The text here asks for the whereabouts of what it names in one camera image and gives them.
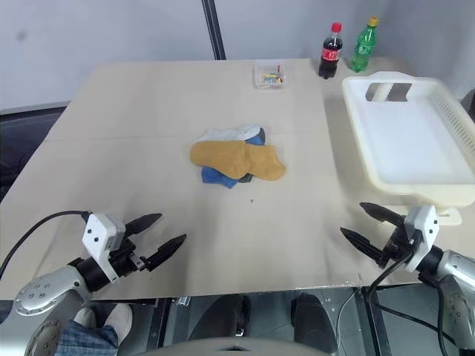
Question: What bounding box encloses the beige shoe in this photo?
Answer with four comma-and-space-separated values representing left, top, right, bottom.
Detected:
73, 303, 134, 339

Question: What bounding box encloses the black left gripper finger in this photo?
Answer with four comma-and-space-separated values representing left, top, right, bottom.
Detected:
143, 233, 188, 272
125, 213, 163, 236

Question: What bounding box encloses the green soda bottle yellow cap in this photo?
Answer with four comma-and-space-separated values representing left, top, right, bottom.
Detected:
348, 16, 380, 73

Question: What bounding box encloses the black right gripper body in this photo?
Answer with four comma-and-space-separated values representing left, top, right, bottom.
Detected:
377, 219, 424, 268

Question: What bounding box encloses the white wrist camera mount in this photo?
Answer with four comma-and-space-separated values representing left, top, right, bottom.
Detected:
403, 204, 440, 274
81, 213, 127, 285

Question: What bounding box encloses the black table frame leg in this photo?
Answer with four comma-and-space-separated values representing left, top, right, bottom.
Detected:
365, 287, 391, 356

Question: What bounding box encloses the blue jeans leg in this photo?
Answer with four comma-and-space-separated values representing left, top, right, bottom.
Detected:
57, 320, 119, 356

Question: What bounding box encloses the tan cloth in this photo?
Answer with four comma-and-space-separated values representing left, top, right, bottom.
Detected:
243, 145, 287, 182

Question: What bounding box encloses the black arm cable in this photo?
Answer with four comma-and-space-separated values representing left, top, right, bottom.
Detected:
365, 240, 465, 349
0, 210, 92, 280

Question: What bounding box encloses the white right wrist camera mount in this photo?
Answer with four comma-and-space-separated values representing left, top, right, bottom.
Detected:
403, 204, 440, 274

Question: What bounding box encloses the white paper roll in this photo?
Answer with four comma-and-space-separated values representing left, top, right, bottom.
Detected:
373, 83, 393, 102

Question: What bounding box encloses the dark rounded shape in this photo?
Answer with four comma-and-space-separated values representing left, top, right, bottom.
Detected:
290, 292, 339, 353

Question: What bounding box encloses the thin white cable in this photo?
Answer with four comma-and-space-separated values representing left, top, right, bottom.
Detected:
335, 288, 364, 343

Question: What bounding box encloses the small coloured clips pile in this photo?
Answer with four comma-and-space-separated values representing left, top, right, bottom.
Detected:
259, 65, 285, 89

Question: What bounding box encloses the grey curved robot body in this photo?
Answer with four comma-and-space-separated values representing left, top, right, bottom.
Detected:
146, 334, 337, 356

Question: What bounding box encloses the small clear plastic box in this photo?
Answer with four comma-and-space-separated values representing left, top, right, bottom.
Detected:
253, 63, 288, 90

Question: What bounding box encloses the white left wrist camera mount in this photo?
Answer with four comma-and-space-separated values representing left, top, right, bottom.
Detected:
81, 213, 127, 285

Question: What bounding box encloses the white plastic basket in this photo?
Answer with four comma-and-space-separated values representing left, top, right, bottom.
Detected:
341, 70, 475, 227

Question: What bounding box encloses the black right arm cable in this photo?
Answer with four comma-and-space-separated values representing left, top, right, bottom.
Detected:
365, 240, 465, 349

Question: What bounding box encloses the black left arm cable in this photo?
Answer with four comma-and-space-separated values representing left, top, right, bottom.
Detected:
0, 210, 92, 280

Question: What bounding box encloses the white sock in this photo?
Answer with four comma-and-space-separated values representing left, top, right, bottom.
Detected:
202, 123, 263, 144

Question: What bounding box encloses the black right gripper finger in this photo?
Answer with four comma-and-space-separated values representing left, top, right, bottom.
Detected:
339, 227, 387, 261
359, 202, 406, 225

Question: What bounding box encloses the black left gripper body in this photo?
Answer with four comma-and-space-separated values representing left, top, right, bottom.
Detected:
106, 237, 153, 277

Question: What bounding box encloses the dark upholstered seat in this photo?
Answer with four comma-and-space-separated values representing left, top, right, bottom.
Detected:
0, 100, 71, 203

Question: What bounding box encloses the long mustard yellow sock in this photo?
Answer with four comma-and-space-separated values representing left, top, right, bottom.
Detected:
189, 139, 249, 179

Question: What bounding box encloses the black metal pole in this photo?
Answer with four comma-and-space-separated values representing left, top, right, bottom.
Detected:
201, 0, 227, 62

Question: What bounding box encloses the cola bottle with red cap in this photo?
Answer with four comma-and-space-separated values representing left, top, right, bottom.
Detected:
318, 22, 344, 80

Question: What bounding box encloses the blue sock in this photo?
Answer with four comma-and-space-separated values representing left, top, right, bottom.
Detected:
200, 134, 266, 191

